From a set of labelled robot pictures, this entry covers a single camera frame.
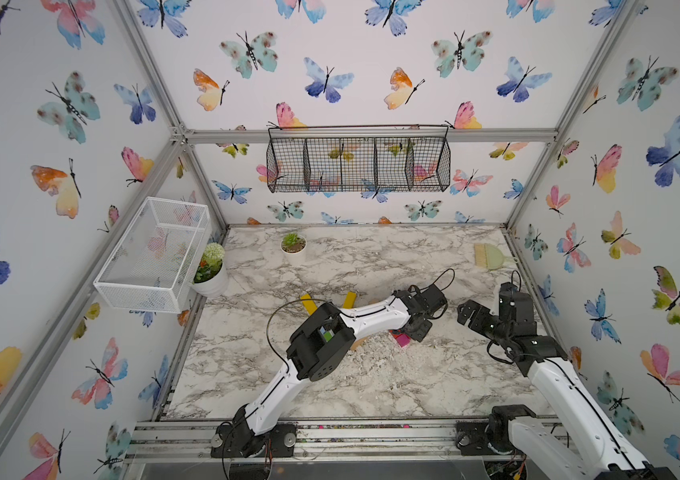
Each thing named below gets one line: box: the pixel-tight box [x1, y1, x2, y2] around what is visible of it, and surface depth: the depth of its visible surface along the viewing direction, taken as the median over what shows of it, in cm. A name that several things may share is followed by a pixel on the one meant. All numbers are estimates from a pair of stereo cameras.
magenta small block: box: [396, 333, 411, 348], surface depth 91 cm
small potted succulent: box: [280, 232, 308, 265], surface depth 106 cm
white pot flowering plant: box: [192, 242, 228, 298], surface depth 95 cm
